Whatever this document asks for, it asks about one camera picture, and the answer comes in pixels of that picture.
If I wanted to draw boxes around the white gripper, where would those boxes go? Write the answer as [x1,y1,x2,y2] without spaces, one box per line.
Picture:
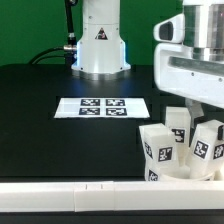
[153,14,224,129]

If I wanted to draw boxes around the white round stool seat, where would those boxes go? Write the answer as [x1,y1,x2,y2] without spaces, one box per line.
[144,158,224,182]

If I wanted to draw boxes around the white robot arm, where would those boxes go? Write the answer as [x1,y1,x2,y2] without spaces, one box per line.
[72,0,224,109]

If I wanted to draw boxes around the white paper marker sheet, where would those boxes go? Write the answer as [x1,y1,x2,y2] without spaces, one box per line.
[54,98,150,118]

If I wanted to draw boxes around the black cable pole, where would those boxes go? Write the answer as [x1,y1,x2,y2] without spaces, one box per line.
[64,0,78,65]

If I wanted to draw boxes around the black floor cables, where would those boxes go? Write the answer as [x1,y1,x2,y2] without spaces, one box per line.
[28,46,73,65]

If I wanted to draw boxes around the white front fence rail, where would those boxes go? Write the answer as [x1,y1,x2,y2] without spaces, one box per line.
[0,181,224,212]

